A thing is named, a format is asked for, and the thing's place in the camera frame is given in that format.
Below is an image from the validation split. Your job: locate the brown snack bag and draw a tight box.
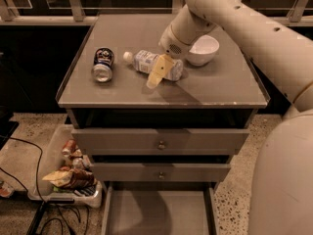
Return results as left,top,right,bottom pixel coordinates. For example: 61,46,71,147
43,168,97,189

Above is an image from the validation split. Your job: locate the clear blue-label plastic bottle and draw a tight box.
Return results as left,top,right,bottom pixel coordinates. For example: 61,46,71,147
123,50,184,81

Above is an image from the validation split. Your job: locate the grey drawer cabinet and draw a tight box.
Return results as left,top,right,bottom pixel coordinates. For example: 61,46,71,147
55,13,271,235

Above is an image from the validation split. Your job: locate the bottom grey open drawer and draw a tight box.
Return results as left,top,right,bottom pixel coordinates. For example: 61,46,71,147
101,182,220,235

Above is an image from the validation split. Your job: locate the crumpled white wrapper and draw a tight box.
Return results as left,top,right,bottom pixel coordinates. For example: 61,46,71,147
70,150,91,170

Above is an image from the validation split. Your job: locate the orange soda can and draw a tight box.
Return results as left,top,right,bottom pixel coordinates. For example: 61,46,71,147
62,139,76,157

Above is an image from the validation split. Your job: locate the metal window railing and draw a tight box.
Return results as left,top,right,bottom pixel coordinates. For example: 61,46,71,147
1,0,313,26

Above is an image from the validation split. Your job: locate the middle grey drawer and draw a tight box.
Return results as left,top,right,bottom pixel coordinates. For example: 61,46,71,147
91,163,231,182

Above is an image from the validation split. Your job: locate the brass middle drawer knob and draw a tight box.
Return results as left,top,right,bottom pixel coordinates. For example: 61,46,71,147
158,171,165,180

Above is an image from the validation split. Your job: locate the clear plastic bin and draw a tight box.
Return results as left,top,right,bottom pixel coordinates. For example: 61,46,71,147
27,124,103,209

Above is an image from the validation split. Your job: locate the top grey drawer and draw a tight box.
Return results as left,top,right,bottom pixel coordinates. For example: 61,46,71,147
71,128,248,156

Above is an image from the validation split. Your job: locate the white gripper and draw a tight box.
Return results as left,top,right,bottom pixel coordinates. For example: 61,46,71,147
146,24,193,89

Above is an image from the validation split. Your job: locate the white ceramic bowl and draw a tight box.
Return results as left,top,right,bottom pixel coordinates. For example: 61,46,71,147
186,35,219,66

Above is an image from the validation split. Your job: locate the blue soda can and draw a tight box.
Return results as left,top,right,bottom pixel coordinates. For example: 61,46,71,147
92,48,114,82

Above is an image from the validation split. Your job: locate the black cable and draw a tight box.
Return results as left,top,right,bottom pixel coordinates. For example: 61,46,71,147
0,135,91,235

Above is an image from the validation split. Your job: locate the brass drawer knob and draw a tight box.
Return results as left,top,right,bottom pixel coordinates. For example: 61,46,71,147
157,141,166,150
158,171,165,180

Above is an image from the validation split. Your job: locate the brass top drawer knob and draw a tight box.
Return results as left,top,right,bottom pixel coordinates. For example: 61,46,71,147
157,141,166,150

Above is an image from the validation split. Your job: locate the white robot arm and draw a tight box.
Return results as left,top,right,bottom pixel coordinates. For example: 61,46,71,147
147,0,313,235

